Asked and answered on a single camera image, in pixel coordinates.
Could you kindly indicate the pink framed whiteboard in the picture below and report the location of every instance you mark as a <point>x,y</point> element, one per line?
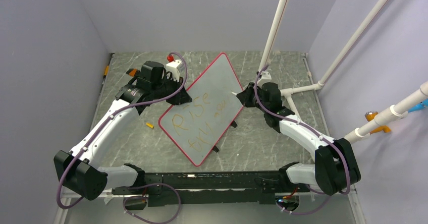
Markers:
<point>196,127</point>

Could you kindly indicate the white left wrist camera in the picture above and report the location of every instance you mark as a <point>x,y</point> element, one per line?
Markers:
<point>176,67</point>

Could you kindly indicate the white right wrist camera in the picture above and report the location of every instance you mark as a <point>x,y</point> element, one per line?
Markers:
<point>265,77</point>

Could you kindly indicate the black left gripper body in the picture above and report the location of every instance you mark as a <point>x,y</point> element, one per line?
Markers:
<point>167,88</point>

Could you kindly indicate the white pvc pipe frame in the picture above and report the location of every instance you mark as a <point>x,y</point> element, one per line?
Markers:
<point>394,112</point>

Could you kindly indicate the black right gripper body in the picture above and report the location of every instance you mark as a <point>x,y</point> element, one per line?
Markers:
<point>259,92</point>

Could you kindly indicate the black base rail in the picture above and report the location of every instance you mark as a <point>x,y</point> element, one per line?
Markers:
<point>263,187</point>

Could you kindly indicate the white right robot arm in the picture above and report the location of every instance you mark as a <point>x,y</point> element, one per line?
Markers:
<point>335,167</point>

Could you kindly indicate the orange black small object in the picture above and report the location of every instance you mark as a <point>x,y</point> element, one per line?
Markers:
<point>132,72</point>

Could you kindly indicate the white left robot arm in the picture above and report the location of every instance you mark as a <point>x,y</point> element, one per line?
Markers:
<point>80,170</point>

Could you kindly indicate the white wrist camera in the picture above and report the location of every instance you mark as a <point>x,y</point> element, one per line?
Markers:
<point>176,67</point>
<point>265,77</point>

